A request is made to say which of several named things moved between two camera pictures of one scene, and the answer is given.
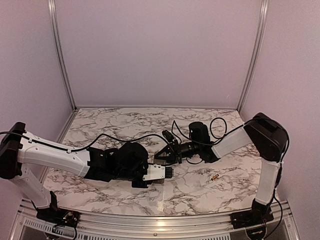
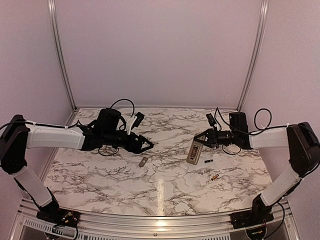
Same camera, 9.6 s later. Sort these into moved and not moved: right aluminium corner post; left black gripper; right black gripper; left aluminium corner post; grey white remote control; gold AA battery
Moved: grey white remote control; left black gripper; right black gripper
Not moved: left aluminium corner post; gold AA battery; right aluminium corner post
